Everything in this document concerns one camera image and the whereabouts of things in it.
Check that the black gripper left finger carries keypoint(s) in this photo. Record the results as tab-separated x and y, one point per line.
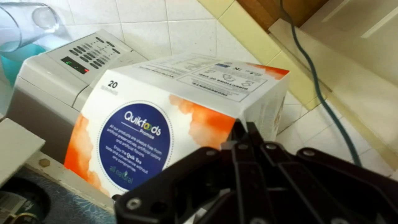
187	191

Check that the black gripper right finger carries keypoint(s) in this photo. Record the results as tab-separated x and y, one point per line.
324	191

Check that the white box orange blue print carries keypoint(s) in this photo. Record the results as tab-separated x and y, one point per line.
166	95

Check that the cream panelled room door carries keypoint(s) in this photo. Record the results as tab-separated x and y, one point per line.
365	50

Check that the white microwave oven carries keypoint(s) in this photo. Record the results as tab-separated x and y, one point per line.
54	79

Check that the clear drinking glass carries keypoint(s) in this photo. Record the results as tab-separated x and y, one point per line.
29	20

